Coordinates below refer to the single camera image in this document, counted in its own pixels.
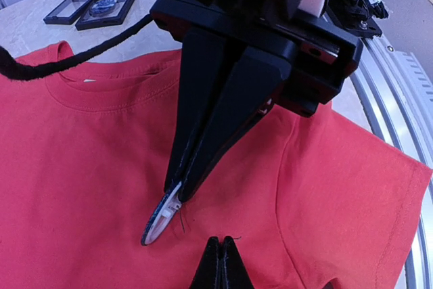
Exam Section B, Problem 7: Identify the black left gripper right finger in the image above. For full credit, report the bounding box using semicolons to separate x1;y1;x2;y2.
221;236;254;289

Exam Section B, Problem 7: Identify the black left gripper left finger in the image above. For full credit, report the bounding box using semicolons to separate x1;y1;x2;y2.
189;237;223;289

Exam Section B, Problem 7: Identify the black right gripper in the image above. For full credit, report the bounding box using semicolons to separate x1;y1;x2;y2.
150;0;363;201

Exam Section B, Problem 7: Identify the white round brooch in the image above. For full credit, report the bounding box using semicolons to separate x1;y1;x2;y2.
141;181;182;246

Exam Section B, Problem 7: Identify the red t-shirt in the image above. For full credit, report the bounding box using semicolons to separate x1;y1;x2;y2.
1;36;432;288

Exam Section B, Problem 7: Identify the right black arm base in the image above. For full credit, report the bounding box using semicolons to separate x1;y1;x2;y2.
326;0;388;39

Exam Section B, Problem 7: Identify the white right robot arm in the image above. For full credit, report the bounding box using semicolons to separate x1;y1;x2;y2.
150;0;363;202

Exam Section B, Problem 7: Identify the blue brooch in front box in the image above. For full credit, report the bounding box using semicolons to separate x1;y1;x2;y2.
89;0;118;17

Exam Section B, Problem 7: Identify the aluminium front rail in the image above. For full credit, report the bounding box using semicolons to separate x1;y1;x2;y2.
351;35;432;288

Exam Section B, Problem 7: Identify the black right camera cable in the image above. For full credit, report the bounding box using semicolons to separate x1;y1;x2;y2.
0;13;154;82

